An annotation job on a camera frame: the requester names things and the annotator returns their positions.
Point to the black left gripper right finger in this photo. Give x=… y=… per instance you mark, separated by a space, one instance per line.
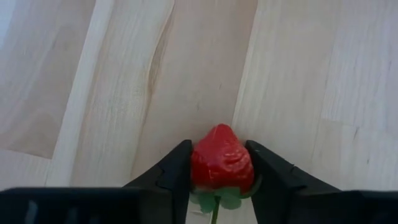
x=280 y=193

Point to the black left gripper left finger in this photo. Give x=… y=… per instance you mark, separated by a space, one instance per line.
x=171 y=186

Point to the large leafy red strawberry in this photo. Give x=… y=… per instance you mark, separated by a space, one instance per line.
x=220 y=158

